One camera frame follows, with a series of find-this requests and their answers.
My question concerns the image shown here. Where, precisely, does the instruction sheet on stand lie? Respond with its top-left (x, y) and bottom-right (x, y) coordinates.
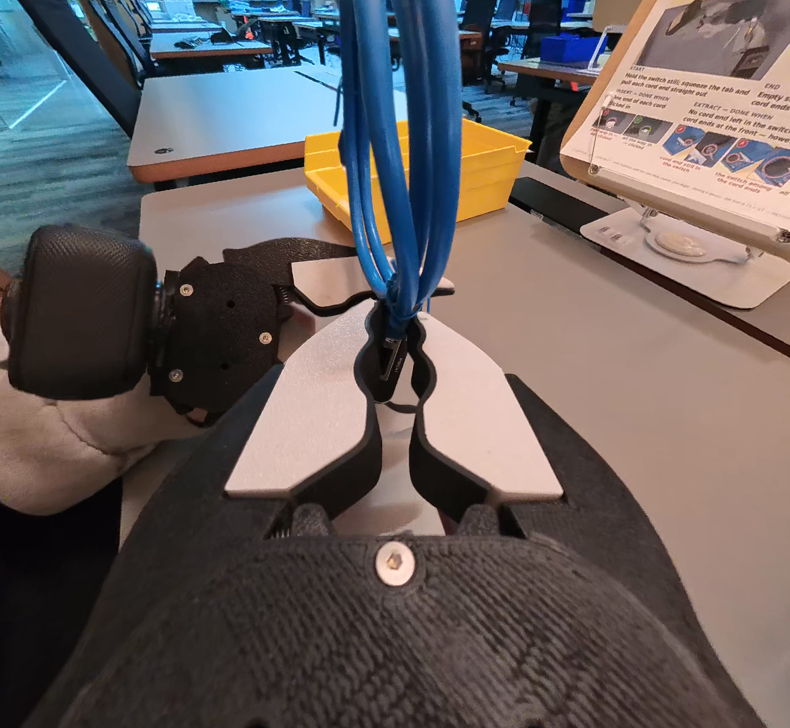
top-left (558, 0), bottom-right (790, 247)

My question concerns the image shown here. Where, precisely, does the black ethernet splitter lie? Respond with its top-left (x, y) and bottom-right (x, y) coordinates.
top-left (370, 336), bottom-right (413, 403)

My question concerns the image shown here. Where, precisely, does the person's left forearm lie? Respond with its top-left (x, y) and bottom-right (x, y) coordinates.
top-left (0, 333), bottom-right (207, 516)

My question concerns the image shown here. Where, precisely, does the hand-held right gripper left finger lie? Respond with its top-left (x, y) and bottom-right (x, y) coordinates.
top-left (223, 302), bottom-right (382, 499)

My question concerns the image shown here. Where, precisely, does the grey table with wooden edge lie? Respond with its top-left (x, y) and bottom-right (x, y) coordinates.
top-left (126, 64), bottom-right (411, 186)

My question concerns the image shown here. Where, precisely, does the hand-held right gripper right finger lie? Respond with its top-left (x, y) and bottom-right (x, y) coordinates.
top-left (409, 311), bottom-right (564, 502)

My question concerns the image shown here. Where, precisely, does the white stand base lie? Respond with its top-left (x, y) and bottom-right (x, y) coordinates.
top-left (580, 203), bottom-right (790, 310)

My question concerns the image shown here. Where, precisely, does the blue ethernet cable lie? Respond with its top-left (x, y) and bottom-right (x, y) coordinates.
top-left (333, 0), bottom-right (465, 340)

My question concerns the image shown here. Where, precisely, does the clear acrylic sign holder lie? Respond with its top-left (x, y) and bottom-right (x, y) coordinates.
top-left (586, 24), bottom-right (624, 71)

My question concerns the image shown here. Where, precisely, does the yellow plastic bin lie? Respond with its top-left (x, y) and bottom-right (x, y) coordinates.
top-left (304, 118), bottom-right (533, 245)

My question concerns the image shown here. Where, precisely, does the blue plastic bin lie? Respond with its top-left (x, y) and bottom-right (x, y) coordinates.
top-left (540, 33), bottom-right (602, 65)

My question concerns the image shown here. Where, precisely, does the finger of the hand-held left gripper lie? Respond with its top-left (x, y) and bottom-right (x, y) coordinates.
top-left (290, 256), bottom-right (456, 316)

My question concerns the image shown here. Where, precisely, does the black office chair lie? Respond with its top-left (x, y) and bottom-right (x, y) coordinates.
top-left (5, 0), bottom-right (144, 139)

